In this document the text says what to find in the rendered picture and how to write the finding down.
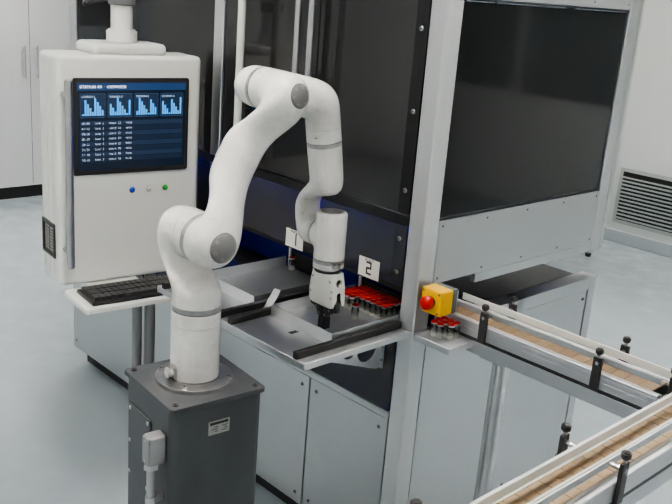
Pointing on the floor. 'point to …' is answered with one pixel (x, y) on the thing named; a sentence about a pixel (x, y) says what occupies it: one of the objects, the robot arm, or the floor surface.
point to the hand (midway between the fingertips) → (323, 321)
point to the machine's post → (421, 242)
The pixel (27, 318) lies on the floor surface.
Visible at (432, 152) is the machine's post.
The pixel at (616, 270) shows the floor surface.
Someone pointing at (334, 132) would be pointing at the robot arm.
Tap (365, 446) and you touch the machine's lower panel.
